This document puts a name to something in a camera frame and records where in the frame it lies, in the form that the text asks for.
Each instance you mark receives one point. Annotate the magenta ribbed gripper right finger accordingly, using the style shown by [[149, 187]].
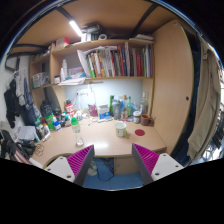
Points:
[[153, 166]]

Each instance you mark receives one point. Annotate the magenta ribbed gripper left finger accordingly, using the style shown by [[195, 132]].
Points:
[[74, 167]]

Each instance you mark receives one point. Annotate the small clear glass cup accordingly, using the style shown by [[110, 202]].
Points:
[[79, 141]]

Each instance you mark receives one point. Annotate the round red coaster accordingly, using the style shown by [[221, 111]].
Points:
[[139, 132]]

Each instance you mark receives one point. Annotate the clear bottle green cap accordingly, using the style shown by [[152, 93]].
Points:
[[75, 125]]

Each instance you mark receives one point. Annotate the brown ceramic mug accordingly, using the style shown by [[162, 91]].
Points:
[[146, 120]]

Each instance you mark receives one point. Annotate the white tub with lid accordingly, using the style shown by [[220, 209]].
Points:
[[120, 128]]

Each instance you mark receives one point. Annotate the beige hanging coat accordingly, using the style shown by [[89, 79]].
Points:
[[208, 102]]

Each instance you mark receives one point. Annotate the tall clear glass bottle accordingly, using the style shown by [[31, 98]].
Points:
[[144, 104]]

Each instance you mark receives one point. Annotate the green spray bottle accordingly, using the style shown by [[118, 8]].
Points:
[[129, 107]]

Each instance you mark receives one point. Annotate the grey shaker bottle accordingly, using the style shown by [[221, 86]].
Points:
[[116, 109]]

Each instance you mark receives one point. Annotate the white paper stack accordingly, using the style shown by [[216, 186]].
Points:
[[72, 82]]

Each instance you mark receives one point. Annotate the dark hanging clothes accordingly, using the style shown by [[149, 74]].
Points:
[[19, 102]]

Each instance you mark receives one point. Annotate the wooden wardrobe door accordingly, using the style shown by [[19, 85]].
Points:
[[173, 82]]

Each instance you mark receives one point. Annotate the row of books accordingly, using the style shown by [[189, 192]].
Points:
[[122, 60]]

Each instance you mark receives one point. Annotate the roll of white tape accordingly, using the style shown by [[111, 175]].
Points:
[[102, 37]]

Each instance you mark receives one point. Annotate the fluorescent tube light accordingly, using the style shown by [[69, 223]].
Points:
[[75, 28]]

